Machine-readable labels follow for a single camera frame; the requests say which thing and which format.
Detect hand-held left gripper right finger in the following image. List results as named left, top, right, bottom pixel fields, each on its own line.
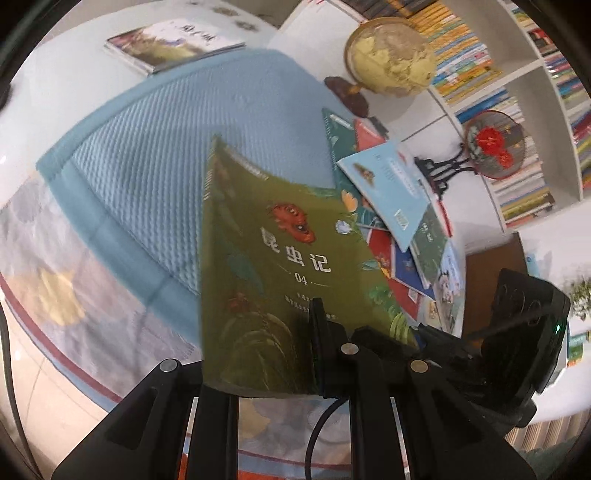
left=308, top=298, right=539, bottom=480

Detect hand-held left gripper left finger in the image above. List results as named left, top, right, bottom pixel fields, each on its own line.
left=51, top=357, right=241, bottom=480

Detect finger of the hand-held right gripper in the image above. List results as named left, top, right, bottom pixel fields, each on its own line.
left=353, top=324, right=455, bottom=365

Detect green insect cover book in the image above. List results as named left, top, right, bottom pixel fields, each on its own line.
left=199, top=135, right=419, bottom=398

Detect stack of sorted books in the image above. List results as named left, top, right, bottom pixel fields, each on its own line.
left=104, top=18, right=246, bottom=77

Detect person's right forearm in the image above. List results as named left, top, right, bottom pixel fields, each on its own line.
left=508, top=438, right=583, bottom=480

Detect row of dark shelved books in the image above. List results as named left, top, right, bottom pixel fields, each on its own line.
left=339, top=0, right=444, bottom=21

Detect brown wooden furniture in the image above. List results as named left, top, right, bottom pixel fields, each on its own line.
left=464, top=233, right=532, bottom=337

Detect navy blue book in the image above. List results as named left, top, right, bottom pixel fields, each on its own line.
left=390, top=240, right=437, bottom=301

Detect potted plant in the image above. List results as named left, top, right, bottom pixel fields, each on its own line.
left=568, top=270, right=591, bottom=321

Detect light blue children cover book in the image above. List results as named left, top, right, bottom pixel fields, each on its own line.
left=434, top=240, right=465, bottom=333

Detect beige slatted panel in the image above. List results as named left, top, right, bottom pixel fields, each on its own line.
left=508, top=406, right=591, bottom=462

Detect light blue box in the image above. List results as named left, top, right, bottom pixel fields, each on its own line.
left=526, top=251, right=555, bottom=278

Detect red treasure chest book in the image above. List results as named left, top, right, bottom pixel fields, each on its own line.
left=367, top=226, right=393, bottom=278

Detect dark green book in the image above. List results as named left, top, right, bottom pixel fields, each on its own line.
left=409, top=203, right=451, bottom=289

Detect red tassel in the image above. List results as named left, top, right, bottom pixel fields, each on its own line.
left=434, top=196, right=455, bottom=238

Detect pale back cover book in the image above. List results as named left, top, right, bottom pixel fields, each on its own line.
left=336, top=141, right=432, bottom=252

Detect salmon red figure cover book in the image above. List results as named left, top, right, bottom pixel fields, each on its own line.
left=353, top=117, right=389, bottom=153

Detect teal flower cover book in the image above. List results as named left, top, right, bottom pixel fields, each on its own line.
left=322, top=107, right=365, bottom=195

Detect embroidered fan on black stand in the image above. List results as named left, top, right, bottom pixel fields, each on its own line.
left=413, top=110, right=527, bottom=204

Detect white bookshelf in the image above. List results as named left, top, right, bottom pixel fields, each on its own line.
left=277, top=0, right=591, bottom=232

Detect light blue quilted mat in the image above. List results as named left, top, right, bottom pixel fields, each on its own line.
left=36, top=46, right=467, bottom=342

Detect yellow globe on wooden base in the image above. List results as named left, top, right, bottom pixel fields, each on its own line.
left=323, top=17, right=437, bottom=116

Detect landscape cover book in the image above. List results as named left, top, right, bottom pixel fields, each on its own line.
left=105, top=18, right=246, bottom=70

